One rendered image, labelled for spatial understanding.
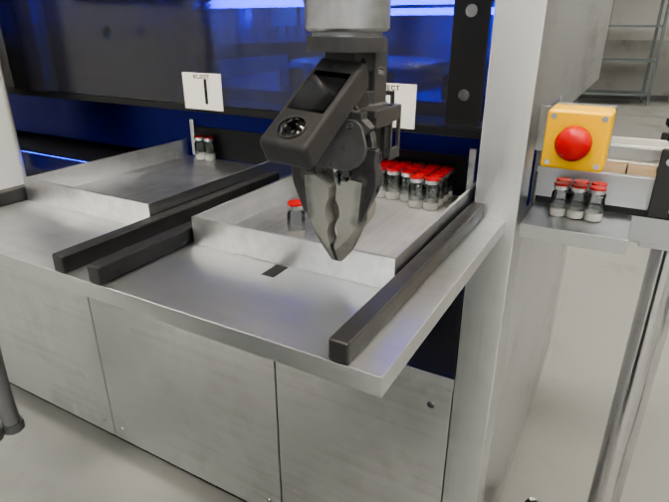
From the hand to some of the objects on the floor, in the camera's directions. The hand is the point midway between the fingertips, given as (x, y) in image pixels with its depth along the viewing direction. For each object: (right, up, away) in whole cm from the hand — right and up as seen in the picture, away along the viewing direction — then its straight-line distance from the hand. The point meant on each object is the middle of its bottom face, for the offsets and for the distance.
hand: (334, 251), depth 54 cm
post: (+23, -76, +56) cm, 97 cm away
